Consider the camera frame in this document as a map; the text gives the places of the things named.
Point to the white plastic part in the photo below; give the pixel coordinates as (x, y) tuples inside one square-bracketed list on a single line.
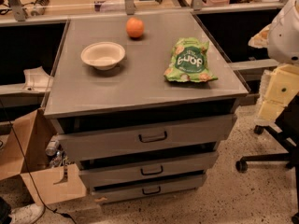
[(37, 80)]

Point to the grey bottom drawer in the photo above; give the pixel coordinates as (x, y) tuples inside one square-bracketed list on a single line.
[(150, 188)]

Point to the black white handheld device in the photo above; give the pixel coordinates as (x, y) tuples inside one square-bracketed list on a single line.
[(39, 7)]

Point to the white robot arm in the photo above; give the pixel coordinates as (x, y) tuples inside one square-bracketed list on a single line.
[(283, 45)]

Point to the white shoe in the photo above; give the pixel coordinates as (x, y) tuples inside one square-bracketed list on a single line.
[(28, 214)]

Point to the metal can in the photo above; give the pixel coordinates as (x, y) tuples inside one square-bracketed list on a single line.
[(52, 147)]

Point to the grey drawer cabinet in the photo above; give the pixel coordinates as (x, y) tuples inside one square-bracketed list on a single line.
[(133, 93)]

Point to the white paper bowl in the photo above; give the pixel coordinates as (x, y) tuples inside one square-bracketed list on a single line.
[(103, 55)]

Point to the brown cardboard box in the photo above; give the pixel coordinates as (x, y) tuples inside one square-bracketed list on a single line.
[(24, 155)]

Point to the green snack bag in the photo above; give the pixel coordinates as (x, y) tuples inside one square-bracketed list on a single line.
[(188, 62)]

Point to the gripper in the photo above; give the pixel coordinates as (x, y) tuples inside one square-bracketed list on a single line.
[(285, 36)]

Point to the grey top drawer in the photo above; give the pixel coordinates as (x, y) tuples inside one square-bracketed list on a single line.
[(144, 138)]

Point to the grey drawer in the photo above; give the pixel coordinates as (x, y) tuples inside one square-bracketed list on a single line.
[(150, 188), (144, 138), (147, 169)]

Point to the grey middle drawer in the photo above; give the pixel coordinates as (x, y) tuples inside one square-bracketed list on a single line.
[(147, 169)]

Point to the black office chair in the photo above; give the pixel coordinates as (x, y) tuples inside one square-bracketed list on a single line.
[(288, 138)]

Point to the orange fruit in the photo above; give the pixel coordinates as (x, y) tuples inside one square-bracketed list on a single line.
[(135, 27)]

